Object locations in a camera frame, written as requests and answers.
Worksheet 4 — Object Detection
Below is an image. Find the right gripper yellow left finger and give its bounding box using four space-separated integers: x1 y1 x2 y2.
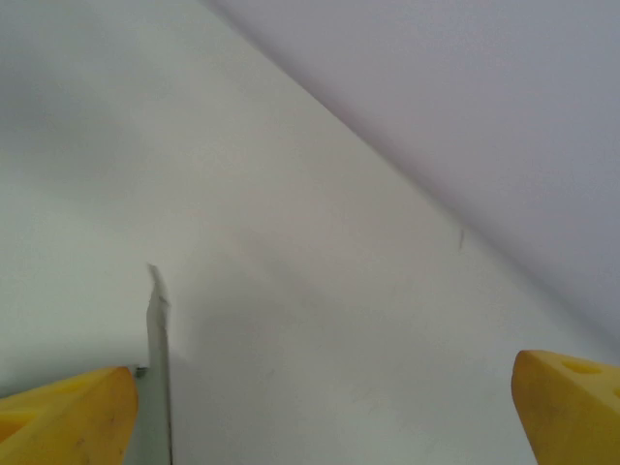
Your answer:
0 366 140 465

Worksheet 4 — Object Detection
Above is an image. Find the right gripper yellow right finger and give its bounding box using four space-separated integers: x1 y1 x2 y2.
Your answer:
512 349 620 465

